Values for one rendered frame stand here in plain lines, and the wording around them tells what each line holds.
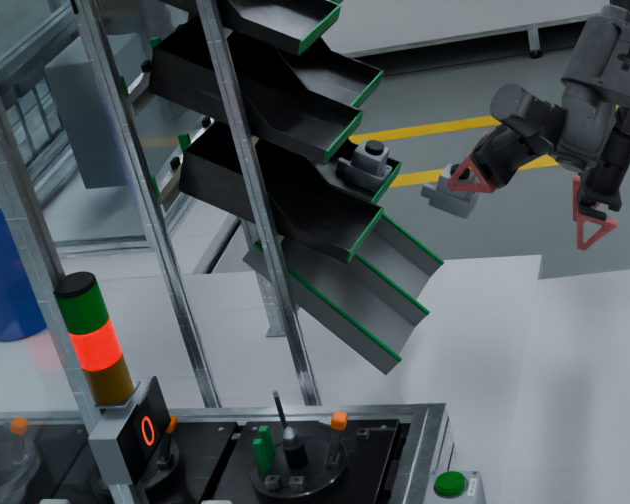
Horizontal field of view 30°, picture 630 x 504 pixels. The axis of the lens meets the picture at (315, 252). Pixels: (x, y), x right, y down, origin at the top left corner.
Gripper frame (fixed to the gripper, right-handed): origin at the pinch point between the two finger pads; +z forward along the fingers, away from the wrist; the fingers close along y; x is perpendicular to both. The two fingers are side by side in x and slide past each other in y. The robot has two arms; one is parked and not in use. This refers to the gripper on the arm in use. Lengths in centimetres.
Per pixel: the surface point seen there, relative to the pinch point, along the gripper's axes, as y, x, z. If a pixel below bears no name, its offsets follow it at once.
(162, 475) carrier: 50, 7, 38
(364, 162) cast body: 3.1, -10.0, 10.3
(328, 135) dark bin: 16.5, -18.3, 3.2
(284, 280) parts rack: 25.6, -4.7, 18.2
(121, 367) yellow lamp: 65, -14, 12
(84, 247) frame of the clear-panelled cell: -26, -20, 106
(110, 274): -19, -13, 98
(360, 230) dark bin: 14.5, -3.4, 10.0
